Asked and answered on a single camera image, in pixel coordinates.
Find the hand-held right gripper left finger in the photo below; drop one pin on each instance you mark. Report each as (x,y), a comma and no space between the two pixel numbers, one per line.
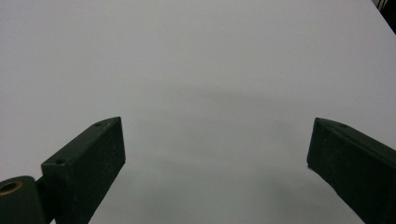
(84,168)

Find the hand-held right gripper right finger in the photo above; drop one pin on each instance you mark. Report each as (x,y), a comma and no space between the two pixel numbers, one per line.
(355,168)

